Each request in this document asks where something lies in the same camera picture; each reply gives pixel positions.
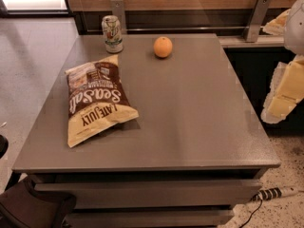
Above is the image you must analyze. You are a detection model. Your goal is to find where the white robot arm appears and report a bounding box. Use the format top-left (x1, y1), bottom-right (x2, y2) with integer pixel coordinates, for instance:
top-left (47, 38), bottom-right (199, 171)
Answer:
top-left (260, 0), bottom-right (304, 124)

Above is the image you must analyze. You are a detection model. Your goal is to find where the dark chair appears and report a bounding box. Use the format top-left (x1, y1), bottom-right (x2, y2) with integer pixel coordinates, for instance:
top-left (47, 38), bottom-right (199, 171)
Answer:
top-left (0, 134), bottom-right (77, 228)

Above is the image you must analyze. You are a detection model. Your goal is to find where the left metal wall bracket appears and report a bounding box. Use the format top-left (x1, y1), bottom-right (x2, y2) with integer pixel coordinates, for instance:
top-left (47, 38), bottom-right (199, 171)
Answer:
top-left (110, 0), bottom-right (127, 34)

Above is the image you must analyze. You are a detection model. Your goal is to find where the orange fruit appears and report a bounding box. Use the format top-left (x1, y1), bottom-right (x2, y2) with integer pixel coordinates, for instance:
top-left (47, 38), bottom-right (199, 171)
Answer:
top-left (154, 37), bottom-right (173, 58)

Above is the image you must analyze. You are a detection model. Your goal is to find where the Late July chips bag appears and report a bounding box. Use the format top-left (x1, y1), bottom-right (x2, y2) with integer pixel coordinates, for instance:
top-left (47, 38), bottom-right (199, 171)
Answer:
top-left (65, 55), bottom-right (139, 147)

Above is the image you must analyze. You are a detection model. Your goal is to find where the metal rail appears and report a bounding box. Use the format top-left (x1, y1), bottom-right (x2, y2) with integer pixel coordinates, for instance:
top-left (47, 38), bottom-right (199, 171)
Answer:
top-left (86, 25), bottom-right (286, 34)

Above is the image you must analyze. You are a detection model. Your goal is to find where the metal wall bracket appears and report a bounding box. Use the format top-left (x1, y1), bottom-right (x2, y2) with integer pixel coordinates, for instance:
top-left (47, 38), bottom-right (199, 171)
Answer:
top-left (110, 0), bottom-right (127, 34)
top-left (243, 0), bottom-right (272, 43)

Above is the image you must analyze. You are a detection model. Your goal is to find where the black cable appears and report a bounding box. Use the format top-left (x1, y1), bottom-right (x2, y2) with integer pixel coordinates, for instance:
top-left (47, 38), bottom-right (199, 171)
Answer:
top-left (238, 199), bottom-right (264, 228)

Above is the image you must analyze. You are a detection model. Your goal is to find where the grey table with drawers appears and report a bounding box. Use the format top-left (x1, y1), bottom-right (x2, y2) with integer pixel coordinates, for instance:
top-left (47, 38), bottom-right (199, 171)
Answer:
top-left (13, 34), bottom-right (280, 228)

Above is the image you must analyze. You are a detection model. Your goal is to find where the right metal wall bracket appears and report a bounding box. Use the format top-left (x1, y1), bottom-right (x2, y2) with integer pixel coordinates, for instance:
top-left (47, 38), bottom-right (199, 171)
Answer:
top-left (243, 0), bottom-right (272, 43)

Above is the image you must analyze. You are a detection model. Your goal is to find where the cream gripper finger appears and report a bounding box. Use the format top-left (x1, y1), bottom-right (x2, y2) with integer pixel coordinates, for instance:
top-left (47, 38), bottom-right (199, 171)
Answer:
top-left (260, 55), bottom-right (304, 124)
top-left (262, 9), bottom-right (290, 35)

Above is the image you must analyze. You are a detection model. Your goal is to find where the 7up soda can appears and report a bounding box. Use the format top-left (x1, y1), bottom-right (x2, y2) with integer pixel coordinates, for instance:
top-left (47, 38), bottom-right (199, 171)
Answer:
top-left (102, 15), bottom-right (124, 53)

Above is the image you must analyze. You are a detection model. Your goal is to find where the white power strip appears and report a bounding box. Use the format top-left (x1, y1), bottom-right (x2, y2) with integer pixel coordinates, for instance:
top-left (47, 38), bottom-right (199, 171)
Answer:
top-left (251, 186), bottom-right (299, 201)

